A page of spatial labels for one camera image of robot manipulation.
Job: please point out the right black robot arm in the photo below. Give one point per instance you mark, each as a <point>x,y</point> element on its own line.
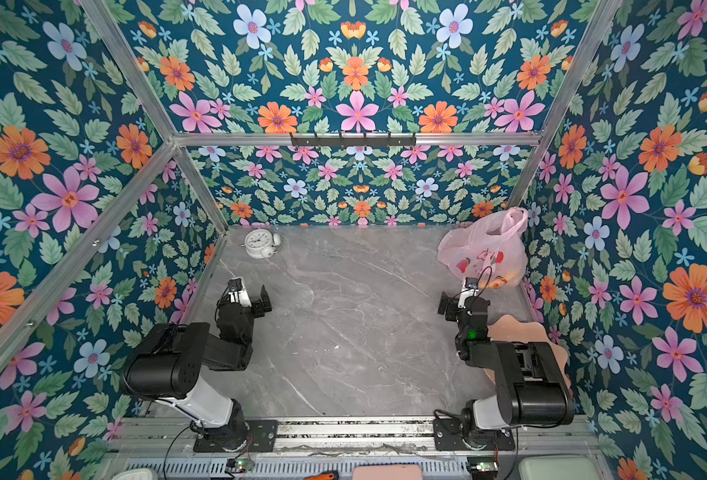
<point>526,368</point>

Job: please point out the aluminium mounting rail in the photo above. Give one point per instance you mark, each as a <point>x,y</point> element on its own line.
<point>350,436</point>

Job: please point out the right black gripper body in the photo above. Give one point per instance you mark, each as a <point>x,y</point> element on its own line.
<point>456,303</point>

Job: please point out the pink plastic bag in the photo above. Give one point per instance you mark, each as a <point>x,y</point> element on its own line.
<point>491,248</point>

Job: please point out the black hook rail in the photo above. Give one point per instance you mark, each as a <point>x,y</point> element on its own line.
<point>340,140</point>

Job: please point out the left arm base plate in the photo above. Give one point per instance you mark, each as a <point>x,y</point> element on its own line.
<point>238,436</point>

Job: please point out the orange tool handle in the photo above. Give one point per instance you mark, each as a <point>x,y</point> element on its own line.
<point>327,475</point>

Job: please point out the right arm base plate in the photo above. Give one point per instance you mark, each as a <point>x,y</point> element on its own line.
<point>448,435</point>

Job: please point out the white alarm clock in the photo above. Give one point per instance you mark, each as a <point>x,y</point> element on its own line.
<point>262,243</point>

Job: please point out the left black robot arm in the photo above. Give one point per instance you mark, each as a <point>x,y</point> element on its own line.
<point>166,368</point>

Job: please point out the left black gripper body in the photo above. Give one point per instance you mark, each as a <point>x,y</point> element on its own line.
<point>249,303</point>

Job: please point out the pink box at bottom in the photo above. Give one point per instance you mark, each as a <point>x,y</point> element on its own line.
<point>388,472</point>

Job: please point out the white object bottom left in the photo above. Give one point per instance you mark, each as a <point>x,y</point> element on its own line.
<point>137,474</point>

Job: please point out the pale green box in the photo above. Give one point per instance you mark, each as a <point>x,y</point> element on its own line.
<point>557,468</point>

